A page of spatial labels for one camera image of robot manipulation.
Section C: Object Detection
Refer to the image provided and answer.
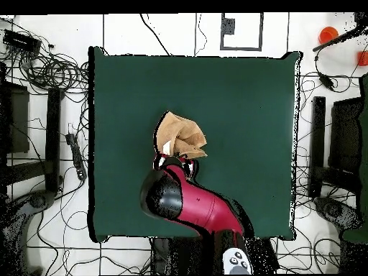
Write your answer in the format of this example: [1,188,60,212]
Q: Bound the black flat panel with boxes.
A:
[0,63,30,155]
[328,96,364,173]

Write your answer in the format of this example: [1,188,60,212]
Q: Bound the black power strip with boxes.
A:
[65,132,88,182]

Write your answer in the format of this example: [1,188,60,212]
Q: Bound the orange block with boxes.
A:
[356,50,368,67]

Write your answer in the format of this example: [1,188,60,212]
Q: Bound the grey chair base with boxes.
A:
[0,188,57,275]
[312,195,363,234]

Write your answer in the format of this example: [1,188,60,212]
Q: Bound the dark green cloth piece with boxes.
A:
[341,73,368,245]

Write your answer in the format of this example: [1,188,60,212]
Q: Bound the black rod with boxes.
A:
[312,24,368,53]

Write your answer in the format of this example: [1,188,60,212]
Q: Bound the tan terry towel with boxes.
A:
[153,111,208,160]

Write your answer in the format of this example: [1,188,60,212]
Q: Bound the tangled black cable bundle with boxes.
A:
[0,17,90,96]

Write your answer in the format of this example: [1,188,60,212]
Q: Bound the grey square frame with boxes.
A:
[219,12,264,52]

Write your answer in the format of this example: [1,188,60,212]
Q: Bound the dark grey square block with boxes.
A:
[220,17,236,36]

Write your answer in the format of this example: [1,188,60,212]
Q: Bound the dark green table cloth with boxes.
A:
[87,45,303,244]

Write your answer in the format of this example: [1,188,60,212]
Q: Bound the black electronics box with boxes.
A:
[1,29,42,55]

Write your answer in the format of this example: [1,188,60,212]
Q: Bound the black upright bar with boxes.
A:
[308,96,327,199]
[44,86,65,193]

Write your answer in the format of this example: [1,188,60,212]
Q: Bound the orange cup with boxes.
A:
[318,26,339,45]

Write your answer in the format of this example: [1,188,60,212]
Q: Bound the black power adapter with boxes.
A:
[317,72,336,92]

